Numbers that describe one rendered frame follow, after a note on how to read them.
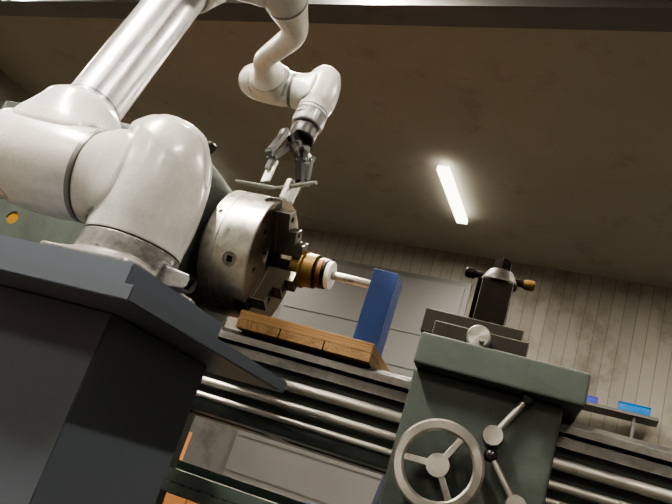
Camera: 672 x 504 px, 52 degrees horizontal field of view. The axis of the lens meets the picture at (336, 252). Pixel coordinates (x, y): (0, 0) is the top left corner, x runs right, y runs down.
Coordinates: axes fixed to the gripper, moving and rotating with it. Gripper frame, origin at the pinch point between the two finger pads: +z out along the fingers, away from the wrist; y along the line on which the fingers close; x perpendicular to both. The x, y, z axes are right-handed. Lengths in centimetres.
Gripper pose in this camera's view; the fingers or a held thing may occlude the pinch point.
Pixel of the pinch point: (279, 186)
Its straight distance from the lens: 185.3
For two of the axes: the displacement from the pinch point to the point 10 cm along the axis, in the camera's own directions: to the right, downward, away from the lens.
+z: -3.2, 8.5, -4.2
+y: -5.6, -5.3, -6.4
